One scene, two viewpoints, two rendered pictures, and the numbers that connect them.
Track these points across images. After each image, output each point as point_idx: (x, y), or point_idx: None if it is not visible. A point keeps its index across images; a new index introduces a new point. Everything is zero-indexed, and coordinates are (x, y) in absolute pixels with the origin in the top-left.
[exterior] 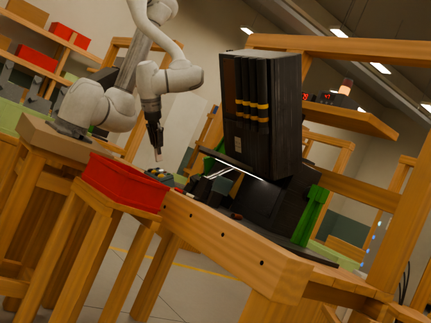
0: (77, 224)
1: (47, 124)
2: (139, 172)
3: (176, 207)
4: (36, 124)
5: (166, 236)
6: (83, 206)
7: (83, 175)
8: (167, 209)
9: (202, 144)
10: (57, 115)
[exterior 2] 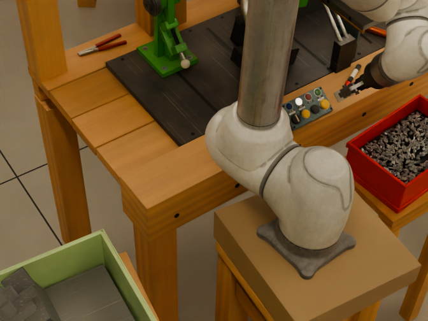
0: (169, 286)
1: (316, 271)
2: (370, 130)
3: (384, 99)
4: (379, 276)
5: (66, 152)
6: (164, 269)
7: (404, 207)
8: (370, 111)
9: (29, 2)
10: (325, 248)
